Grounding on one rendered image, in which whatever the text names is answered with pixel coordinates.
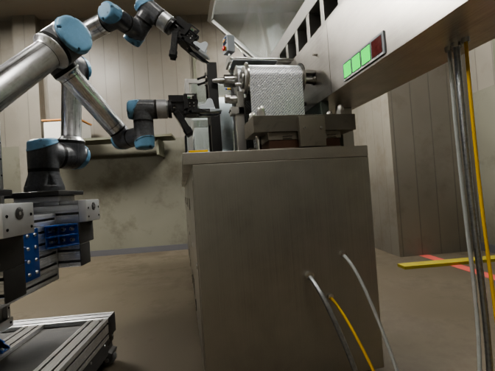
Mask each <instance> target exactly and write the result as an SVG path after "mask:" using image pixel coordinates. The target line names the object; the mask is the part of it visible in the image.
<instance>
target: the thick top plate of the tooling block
mask: <svg viewBox="0 0 495 371"><path fill-rule="evenodd" d="M299 116H325V127H326V131H329V130H340V134H341V135H342V134H345V133H348V132H350V131H352V130H355V129H356V122H355V114H315V115H277V116H252V117H251V118H250V119H249V121H248V122H247V123H246V124H245V125H244V126H245V140H256V138H255V136H257V135H260V136H261V137H263V136H264V135H266V134H267V133H279V132H297V131H298V122H297V117H299Z"/></svg>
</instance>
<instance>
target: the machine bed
mask: <svg viewBox="0 0 495 371"><path fill-rule="evenodd" d="M363 156H368V146H367V145H363V146H328V147H310V148H292V149H257V150H239V151H221V152H187V153H182V179H181V185H182V187H185V184H186V181H187V179H188V176H189V173H190V171H191V169H192V165H199V164H214V163H244V162H259V161H274V160H303V159H318V158H347V157H363Z"/></svg>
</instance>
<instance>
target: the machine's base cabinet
mask: <svg viewBox="0 0 495 371"><path fill-rule="evenodd" d="M185 203H186V224H187V236H188V241H187V243H188V248H189V261H190V267H191V274H192V284H193V290H194V301H195V307H196V313H197V324H198V330H199V336H200V346H201V353H202V359H203V369H204V371H352V369H351V365H350V364H349V361H348V358H347V356H346V354H345V351H344V349H343V346H342V344H341V341H340V339H339V336H338V335H337V332H336V330H335V328H334V325H333V323H332V321H331V318H330V316H329V314H328V312H327V310H326V308H325V306H324V304H323V302H322V300H321V298H320V296H319V294H318V293H317V291H316V289H315V287H314V286H313V284H312V283H311V281H310V280H307V279H306V277H305V274H306V273H307V272H308V271H310V272H313V273H314V275H315V280H316V281H317V283H318V284H319V286H320V287H321V289H322V291H323V293H324V294H325V296H326V299H327V300H328V302H329V305H330V306H331V309H332V311H333V312H334V315H335V316H336V319H337V321H338V323H339V325H340V328H341V330H342V332H343V335H344V337H345V340H346V341H347V344H348V346H349V349H350V351H351V354H352V356H353V358H354V361H355V364H356V366H357V369H358V371H368V370H371V368H370V366H369V364H368V361H367V359H366V357H365V355H364V353H363V352H362V350H361V348H360V346H359V344H358V342H357V340H356V338H355V337H354V335H353V333H352V331H351V329H350V328H349V326H348V324H347V322H346V321H345V319H344V317H343V316H342V314H341V313H340V311H339V310H338V308H337V307H336V305H335V304H334V303H333V302H332V300H329V299H328V298H327V294H328V293H331V294H333V295H334V300H335V301H336V302H337V304H338V305H339V307H341V309H342V310H343V312H344V314H345V315H346V317H347V318H348V321H349V322H350V323H351V326H352V327H353V329H354V331H355V332H356V334H357V336H358V338H359V340H360V341H361V343H362V346H363V347H364V349H365V352H366V353H367V355H368V358H369V359H370V361H371V363H372V365H373V368H374V369H378V368H382V367H384V359H383V349H382V333H381V331H380V329H379V326H378V323H377V321H376V318H375V316H374V314H373V311H372V309H371V306H370V304H369V302H368V299H367V297H366V295H365V293H364V290H363V288H362V286H361V284H360V282H359V280H358V278H357V276H356V274H355V273H354V271H353V269H352V268H351V266H350V264H349V263H348V262H347V260H346V259H345V258H343V257H341V256H340V251H346V252H347V256H348V258H349V259H350V260H351V262H352V263H353V265H354V266H355V267H356V269H357V271H358V273H359V275H360V277H361V278H362V281H363V283H364V284H365V287H366V289H367V290H368V293H369V295H370V297H371V300H372V302H373V305H374V307H375V309H376V312H377V314H378V316H379V319H380V310H379V290H378V280H377V271H376V251H375V241H374V231H373V212H372V202H371V183H370V173H369V163H368V156H363V157H347V158H318V159H303V160H274V161H259V162H244V163H214V164H199V165H192V169H191V171H190V173H189V176H188V179H187V181H186V184H185ZM380 322H381V320H380Z"/></svg>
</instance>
